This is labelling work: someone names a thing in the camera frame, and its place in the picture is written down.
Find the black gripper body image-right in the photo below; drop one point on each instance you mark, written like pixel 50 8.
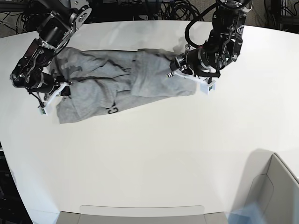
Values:
pixel 190 66

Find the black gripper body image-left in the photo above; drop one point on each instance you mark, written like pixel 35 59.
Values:
pixel 48 88

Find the grey T-shirt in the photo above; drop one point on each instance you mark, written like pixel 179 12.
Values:
pixel 109 81

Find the black robot arm image-left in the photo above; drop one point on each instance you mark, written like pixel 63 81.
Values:
pixel 54 35

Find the blue blurred object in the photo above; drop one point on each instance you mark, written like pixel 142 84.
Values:
pixel 249 214

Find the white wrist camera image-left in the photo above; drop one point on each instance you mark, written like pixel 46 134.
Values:
pixel 46 110

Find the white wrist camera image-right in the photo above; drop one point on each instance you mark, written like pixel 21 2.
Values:
pixel 206 88

